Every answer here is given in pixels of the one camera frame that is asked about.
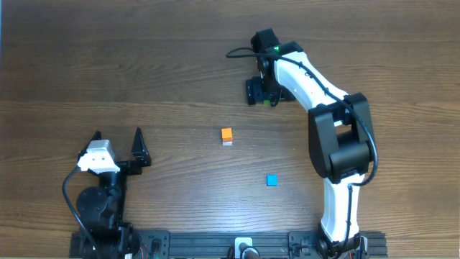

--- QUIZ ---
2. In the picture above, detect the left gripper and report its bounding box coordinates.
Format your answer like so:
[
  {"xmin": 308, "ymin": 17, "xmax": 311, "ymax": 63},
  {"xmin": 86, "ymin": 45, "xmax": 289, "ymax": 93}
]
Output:
[{"xmin": 80, "ymin": 127, "xmax": 152, "ymax": 176}]

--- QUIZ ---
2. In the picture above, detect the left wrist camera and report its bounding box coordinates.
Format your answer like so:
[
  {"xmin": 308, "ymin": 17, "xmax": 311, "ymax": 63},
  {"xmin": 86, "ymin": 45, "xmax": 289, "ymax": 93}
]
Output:
[{"xmin": 76, "ymin": 139, "xmax": 121, "ymax": 176}]

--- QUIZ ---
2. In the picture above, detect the mounting rail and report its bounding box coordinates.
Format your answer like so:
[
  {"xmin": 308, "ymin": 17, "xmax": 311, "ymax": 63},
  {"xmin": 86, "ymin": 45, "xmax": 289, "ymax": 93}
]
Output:
[{"xmin": 68, "ymin": 230, "xmax": 390, "ymax": 259}]

